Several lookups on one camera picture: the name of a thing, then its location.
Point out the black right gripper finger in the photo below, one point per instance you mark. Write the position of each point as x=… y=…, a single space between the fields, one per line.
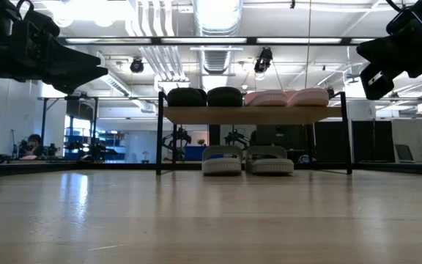
x=377 y=82
x=387 y=51

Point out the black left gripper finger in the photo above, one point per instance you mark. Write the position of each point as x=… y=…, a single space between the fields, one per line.
x=72 y=78
x=72 y=58

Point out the pink rubber slide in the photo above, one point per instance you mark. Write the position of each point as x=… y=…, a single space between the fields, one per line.
x=267 y=99
x=310 y=98

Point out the black rubber slide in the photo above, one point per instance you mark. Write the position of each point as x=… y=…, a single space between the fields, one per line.
x=185 y=98
x=225 y=97

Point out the grey rubber slide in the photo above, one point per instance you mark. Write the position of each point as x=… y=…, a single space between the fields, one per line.
x=222 y=166
x=271 y=166

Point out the background black robot arm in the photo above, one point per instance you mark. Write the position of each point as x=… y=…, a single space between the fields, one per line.
x=236 y=138
x=180 y=137

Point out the black partition panel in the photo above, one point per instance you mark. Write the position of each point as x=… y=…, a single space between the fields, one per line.
x=372 y=141

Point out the white partition panel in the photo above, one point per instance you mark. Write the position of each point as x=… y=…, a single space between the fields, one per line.
x=412 y=132

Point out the black ceiling spot lamp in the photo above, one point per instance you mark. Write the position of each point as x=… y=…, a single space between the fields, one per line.
x=136 y=66

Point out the grey laptop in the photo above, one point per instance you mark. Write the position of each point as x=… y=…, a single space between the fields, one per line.
x=403 y=153

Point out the person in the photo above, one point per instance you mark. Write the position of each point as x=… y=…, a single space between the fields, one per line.
x=34 y=144

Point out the black metal shoe rack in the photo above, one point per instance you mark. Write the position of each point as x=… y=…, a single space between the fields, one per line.
x=251 y=115

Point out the blue box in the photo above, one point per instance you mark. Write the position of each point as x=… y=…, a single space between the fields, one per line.
x=194 y=153

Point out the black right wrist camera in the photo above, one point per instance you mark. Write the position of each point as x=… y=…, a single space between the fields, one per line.
x=405 y=20

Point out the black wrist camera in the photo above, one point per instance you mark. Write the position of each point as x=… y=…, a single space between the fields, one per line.
x=39 y=23
x=405 y=20

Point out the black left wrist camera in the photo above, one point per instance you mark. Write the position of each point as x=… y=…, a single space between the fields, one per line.
x=39 y=23

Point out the black rack frame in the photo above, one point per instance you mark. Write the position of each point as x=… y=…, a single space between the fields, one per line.
x=43 y=124

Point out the black overhead frame bar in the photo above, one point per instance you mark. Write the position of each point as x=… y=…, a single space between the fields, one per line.
x=156 y=40

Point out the black aluminium table frame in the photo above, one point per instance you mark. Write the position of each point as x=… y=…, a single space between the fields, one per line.
x=50 y=168

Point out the black hanging camera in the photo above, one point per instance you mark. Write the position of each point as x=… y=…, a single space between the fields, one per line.
x=263 y=60

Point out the silver ventilation duct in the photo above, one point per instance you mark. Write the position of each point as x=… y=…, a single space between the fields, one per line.
x=216 y=22

